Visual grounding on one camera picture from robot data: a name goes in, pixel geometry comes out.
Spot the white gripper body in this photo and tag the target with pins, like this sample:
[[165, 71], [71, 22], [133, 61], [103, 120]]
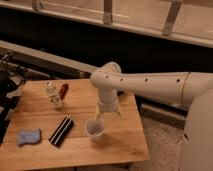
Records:
[[107, 100]]

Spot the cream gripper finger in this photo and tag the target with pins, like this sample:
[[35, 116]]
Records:
[[98, 115], [118, 112]]

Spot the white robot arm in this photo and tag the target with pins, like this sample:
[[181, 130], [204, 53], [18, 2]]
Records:
[[192, 90]]

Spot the red brown small object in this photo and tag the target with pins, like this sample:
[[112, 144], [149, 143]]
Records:
[[63, 90]]

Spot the small white plastic bottle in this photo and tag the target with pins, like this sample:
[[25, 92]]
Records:
[[53, 95]]

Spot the blue sponge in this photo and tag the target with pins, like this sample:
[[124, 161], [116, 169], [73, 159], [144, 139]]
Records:
[[28, 137]]

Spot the black equipment at left edge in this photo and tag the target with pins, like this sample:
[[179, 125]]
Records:
[[9, 82]]

